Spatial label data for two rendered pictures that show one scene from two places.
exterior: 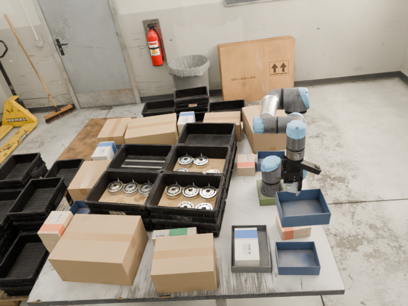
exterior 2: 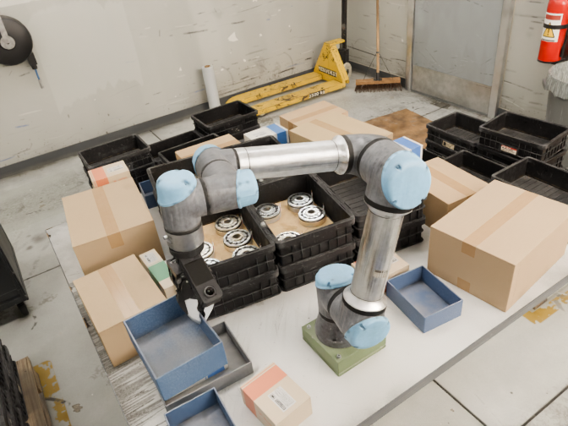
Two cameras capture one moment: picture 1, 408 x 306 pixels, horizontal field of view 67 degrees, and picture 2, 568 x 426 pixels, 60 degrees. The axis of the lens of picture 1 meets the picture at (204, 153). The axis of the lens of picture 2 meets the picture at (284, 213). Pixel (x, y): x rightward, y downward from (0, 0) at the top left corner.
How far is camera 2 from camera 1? 137 cm
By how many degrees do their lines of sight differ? 44
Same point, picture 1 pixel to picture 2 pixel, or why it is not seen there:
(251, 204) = (297, 327)
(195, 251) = (124, 299)
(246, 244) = not seen: hidden behind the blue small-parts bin
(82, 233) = (105, 197)
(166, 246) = (122, 269)
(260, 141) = (442, 253)
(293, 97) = (374, 164)
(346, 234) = not seen: outside the picture
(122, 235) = (114, 224)
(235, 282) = (134, 381)
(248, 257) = not seen: hidden behind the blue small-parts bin
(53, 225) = (102, 173)
